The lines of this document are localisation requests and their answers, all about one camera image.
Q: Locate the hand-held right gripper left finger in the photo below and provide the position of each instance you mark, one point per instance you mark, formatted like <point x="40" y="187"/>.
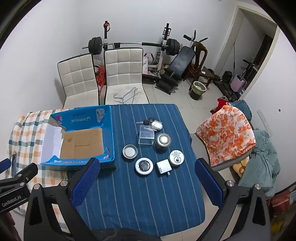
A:
<point x="85" y="183"/>

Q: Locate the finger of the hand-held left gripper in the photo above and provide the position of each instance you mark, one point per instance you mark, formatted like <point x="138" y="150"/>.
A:
<point x="26" y="172"/>
<point x="5" y="165"/>

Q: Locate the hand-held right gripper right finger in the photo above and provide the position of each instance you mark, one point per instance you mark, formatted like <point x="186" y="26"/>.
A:
<point x="208" y="183"/>

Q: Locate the white cream jar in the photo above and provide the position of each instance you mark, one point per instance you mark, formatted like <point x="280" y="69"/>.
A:
<point x="176" y="157"/>

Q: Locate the blue cardboard box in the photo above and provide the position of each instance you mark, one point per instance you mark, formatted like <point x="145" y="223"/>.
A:
<point x="81" y="141"/>

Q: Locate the white charger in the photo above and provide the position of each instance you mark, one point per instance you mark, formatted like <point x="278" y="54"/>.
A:
<point x="163" y="166"/>

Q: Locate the white round case black top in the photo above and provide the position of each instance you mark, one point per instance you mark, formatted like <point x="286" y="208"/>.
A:
<point x="144" y="165"/>

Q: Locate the key bunch with white fob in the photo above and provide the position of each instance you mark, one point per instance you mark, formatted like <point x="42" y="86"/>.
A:
<point x="156" y="125"/>

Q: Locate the clear acrylic box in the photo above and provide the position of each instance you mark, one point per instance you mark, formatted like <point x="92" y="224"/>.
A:
<point x="146" y="135"/>

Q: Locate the grey chair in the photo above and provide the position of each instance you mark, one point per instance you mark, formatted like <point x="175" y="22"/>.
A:
<point x="227" y="165"/>

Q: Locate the yellow printed cloth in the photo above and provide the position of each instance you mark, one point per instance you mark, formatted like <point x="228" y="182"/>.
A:
<point x="240" y="166"/>

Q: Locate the orange checked cloth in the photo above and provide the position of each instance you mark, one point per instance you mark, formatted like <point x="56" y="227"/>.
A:
<point x="27" y="129"/>

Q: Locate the orange floral blanket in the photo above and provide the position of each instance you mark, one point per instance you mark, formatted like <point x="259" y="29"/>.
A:
<point x="226" y="134"/>

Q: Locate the small silver round tin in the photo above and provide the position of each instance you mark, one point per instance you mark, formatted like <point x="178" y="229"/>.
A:
<point x="130" y="151"/>

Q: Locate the teal cloth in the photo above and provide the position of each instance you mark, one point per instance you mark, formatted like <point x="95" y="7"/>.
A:
<point x="261" y="157"/>

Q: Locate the blue striped tablecloth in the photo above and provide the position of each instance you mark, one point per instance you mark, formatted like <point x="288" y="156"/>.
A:
<point x="150" y="204"/>

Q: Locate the red printed bag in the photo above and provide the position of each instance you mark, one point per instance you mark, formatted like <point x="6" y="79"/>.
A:
<point x="279" y="204"/>

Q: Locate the red cloth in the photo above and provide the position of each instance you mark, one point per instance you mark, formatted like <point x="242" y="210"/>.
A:
<point x="222" y="102"/>

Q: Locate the blue cloth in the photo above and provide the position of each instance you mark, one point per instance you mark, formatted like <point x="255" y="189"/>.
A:
<point x="242" y="107"/>

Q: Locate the dark trash bin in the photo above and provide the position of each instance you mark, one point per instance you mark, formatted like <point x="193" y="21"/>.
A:
<point x="197" y="91"/>

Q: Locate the black exercise machine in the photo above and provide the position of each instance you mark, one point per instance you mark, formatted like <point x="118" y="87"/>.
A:
<point x="225" y="89"/>

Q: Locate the white padded chair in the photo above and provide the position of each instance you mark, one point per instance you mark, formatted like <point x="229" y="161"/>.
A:
<point x="76" y="78"/>
<point x="122" y="67"/>

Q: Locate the purple suitcase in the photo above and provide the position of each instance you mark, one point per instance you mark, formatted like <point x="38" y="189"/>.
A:
<point x="238" y="82"/>

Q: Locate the red plastic bag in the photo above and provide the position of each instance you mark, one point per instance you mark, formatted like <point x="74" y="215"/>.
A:
<point x="101" y="77"/>

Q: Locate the black bag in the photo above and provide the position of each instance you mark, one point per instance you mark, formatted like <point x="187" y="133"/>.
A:
<point x="227" y="76"/>

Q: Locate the black weight bench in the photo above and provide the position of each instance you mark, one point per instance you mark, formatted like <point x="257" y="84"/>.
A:
<point x="182" y="58"/>

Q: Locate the brown wooden chair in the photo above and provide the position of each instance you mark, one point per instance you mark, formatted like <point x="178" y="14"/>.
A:
<point x="200" y="49"/>

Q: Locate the black barbell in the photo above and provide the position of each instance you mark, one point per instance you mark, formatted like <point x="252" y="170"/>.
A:
<point x="129" y="43"/>

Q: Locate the white barbell rack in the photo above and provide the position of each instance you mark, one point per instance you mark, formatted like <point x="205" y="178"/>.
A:
<point x="165" y="37"/>

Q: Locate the white door frame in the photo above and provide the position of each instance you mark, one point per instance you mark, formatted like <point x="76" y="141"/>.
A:
<point x="227" y="39"/>

